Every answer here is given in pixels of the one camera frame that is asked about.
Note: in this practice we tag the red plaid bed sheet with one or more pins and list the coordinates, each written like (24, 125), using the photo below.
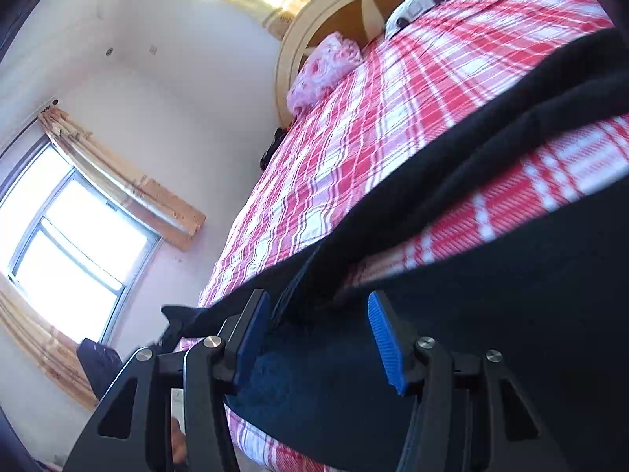
(407, 92)

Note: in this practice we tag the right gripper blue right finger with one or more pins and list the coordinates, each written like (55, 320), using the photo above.
(416, 366)

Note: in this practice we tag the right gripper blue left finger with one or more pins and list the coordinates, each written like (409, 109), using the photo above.
(213, 369)

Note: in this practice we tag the dark item beside bed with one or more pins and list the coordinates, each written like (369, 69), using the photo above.
(266, 158)

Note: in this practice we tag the cream wooden headboard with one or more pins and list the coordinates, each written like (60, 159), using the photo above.
(359, 20)

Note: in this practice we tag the black pants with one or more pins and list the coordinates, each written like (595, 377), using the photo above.
(552, 294)

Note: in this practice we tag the person left hand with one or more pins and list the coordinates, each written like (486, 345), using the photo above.
(178, 443)

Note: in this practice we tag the pink floral pillow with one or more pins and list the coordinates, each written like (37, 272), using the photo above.
(331, 61)

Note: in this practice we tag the side window yellow curtain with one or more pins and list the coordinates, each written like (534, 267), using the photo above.
(145, 199)

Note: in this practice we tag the white black patterned pillow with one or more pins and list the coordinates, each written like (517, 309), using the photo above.
(406, 13)

